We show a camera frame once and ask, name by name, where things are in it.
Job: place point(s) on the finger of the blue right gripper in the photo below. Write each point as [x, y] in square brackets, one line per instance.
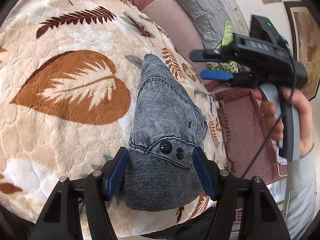
[216, 75]

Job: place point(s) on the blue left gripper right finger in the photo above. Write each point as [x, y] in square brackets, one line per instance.
[207, 172]

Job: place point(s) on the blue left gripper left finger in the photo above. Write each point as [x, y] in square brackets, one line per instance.
[114, 171]

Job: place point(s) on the grey-blue denim pants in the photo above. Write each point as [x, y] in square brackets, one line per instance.
[167, 127]

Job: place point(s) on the grey sleeve right forearm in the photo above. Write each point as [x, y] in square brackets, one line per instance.
[300, 195]

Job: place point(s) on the person's right hand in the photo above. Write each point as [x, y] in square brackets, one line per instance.
[304, 108]

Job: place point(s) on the maroon woven sofa cover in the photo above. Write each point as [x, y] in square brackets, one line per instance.
[243, 133]

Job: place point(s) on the grey quilted bedcover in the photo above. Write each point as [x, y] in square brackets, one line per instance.
[210, 16]

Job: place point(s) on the cream leaf-pattern fleece blanket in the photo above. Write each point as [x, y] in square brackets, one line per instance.
[70, 73]

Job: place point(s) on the framed wall picture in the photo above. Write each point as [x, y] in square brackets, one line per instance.
[305, 39]

